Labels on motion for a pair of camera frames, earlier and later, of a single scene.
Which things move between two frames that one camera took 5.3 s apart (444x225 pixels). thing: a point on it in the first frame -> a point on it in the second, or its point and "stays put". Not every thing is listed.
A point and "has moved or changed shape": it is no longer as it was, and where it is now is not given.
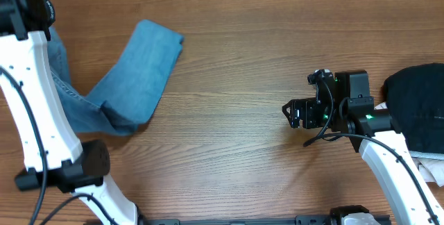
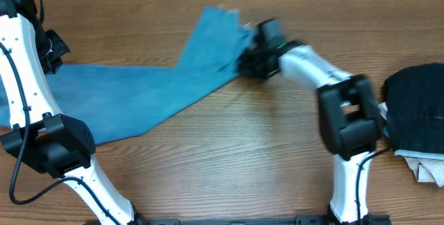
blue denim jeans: [124, 97] has moved or changed shape
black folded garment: [414, 98] stays put
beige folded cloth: [430, 166] stays put
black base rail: [312, 219] stays put
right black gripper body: [306, 114] -> [250, 62]
